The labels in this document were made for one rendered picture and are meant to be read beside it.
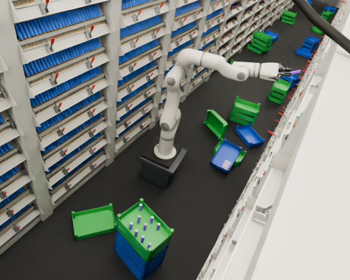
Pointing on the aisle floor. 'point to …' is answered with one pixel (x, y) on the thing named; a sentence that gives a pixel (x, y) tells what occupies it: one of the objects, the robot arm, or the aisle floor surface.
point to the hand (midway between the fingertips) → (287, 72)
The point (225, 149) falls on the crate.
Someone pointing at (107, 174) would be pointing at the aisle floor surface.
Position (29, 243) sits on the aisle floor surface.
